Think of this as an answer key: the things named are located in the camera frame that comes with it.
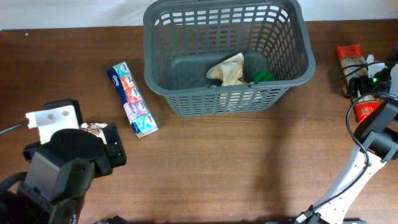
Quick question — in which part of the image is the brown white snack wrapper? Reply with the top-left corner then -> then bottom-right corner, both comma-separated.
80,123 -> 108,144

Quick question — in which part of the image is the beige paper bag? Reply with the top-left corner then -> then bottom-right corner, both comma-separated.
206,52 -> 265,110

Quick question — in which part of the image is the red spaghetti packet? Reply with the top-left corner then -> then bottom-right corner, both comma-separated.
336,44 -> 380,123

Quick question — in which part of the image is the green lidded jar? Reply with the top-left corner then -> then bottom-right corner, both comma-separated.
253,70 -> 276,84

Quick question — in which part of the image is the grey plastic basket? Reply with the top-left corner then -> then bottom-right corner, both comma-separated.
143,0 -> 316,116

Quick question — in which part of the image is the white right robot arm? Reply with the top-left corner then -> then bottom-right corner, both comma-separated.
292,65 -> 397,223

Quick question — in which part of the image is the colourful tissue multipack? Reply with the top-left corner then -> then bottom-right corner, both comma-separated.
106,62 -> 158,138

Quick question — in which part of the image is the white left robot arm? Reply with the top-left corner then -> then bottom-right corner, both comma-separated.
1,99 -> 127,223

